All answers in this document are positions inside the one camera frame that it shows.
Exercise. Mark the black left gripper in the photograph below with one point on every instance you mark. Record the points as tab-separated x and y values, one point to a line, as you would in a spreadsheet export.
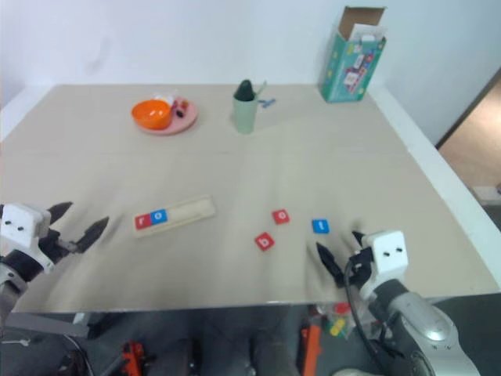
52	244

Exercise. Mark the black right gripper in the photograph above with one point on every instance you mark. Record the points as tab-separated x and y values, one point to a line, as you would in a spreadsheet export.
362	267

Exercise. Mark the blue letter tile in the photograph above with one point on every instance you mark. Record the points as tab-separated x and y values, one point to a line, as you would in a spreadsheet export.
159	217
320	226

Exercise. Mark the red letter tile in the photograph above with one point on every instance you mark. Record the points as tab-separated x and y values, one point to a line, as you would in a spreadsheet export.
143	221
281	217
265	241

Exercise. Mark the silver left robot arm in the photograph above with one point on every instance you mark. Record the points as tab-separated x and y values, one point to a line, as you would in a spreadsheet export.
8	288

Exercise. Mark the clear container of colourful items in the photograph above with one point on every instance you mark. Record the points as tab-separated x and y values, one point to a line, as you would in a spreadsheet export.
337	319

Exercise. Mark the wooden letter tray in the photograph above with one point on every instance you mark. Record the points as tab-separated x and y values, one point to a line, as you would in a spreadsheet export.
188	209

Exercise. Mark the orange clamp tool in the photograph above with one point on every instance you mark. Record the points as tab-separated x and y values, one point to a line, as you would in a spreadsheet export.
133	354
311	348

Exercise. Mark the orange plastic bowl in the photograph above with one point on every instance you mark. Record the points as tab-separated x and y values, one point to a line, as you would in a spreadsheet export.
150	115

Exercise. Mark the pink round plate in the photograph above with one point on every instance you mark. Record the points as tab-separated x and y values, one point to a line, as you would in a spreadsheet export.
184	119

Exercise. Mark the small black toy piece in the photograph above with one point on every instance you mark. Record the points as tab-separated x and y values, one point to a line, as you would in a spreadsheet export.
179	113

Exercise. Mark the white crumpled packet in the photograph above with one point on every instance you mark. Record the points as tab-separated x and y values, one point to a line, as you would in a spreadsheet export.
164	96

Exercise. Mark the small red toy piece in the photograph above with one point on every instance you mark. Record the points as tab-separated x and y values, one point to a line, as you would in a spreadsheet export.
183	104

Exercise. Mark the small blue clip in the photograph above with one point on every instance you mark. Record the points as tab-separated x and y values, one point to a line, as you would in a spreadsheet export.
267	103

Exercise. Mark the pale green cup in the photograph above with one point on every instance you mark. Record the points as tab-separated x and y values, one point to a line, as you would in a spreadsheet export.
244	115

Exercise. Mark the teal printed cardboard box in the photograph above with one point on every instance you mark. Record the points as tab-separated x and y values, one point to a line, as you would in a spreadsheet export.
346	74

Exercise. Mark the pale green stick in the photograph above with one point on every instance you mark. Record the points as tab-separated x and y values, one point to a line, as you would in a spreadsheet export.
260	88

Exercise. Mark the dark green toy vegetable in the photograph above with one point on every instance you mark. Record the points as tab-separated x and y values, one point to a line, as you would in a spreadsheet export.
244	91

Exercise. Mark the white card insert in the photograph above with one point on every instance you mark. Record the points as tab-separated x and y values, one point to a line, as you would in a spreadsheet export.
368	33

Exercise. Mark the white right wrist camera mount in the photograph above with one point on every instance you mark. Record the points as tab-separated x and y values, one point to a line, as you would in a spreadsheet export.
387	252

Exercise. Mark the grey metal frame bar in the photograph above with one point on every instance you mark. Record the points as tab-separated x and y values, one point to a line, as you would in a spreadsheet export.
47	324

